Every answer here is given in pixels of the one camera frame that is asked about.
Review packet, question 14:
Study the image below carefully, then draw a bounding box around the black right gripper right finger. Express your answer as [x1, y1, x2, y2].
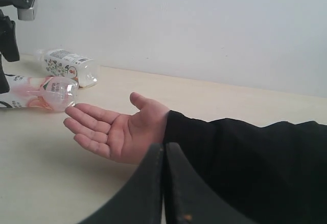
[165, 143, 254, 224]

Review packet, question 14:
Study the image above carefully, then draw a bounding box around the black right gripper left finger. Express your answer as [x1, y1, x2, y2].
[81, 144, 164, 224]

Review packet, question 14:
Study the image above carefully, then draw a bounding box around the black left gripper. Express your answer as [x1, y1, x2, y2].
[0, 10, 19, 93]

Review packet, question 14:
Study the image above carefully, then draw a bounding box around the floral label clear bottle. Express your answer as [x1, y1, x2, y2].
[34, 49, 98, 88]

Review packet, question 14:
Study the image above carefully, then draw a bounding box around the pink peach label bottle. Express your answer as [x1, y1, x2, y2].
[1, 75, 79, 112]

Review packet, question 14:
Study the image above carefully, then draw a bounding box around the black sleeve forearm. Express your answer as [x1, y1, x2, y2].
[163, 111, 326, 223]

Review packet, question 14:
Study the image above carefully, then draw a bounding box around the open person hand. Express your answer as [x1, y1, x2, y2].
[63, 92, 170, 165]

